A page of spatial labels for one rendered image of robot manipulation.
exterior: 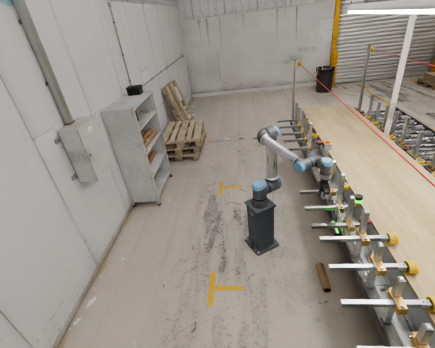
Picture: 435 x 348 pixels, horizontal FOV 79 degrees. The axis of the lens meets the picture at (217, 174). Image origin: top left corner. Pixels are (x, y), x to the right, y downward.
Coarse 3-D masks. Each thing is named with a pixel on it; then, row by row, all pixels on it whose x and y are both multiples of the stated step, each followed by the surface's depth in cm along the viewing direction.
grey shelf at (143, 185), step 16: (128, 96) 398; (144, 96) 386; (112, 112) 340; (128, 112) 339; (144, 112) 421; (112, 128) 352; (128, 128) 351; (144, 128) 445; (160, 128) 440; (112, 144) 365; (128, 144) 363; (160, 144) 459; (128, 160) 376; (144, 160) 374; (160, 160) 434; (128, 176) 390; (144, 176) 388; (160, 176) 466; (128, 192) 405; (144, 192) 403; (160, 192) 422
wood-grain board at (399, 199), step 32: (320, 128) 375; (352, 128) 363; (352, 160) 292; (384, 160) 285; (352, 192) 247; (384, 192) 239; (416, 192) 234; (384, 224) 206; (416, 224) 202; (416, 256) 178; (416, 288) 159
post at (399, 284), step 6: (396, 276) 145; (402, 276) 144; (396, 282) 145; (402, 282) 142; (396, 288) 145; (402, 288) 144; (396, 294) 147; (384, 312) 161; (390, 312) 156; (384, 318) 162; (390, 318) 159
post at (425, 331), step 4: (424, 324) 123; (428, 324) 123; (420, 328) 125; (424, 328) 123; (428, 328) 121; (432, 328) 121; (420, 332) 125; (424, 332) 123; (428, 332) 122; (432, 332) 122; (416, 336) 129; (420, 336) 126; (424, 336) 124; (428, 336) 124; (420, 340) 126; (424, 340) 126; (428, 340) 125; (420, 344) 127; (424, 344) 127
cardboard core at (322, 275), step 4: (316, 264) 281; (320, 264) 278; (320, 268) 274; (324, 268) 275; (320, 272) 271; (324, 272) 270; (320, 276) 268; (324, 276) 266; (320, 280) 265; (324, 280) 262; (328, 280) 263; (324, 284) 259; (328, 284) 258; (324, 288) 256; (328, 288) 255; (328, 292) 258
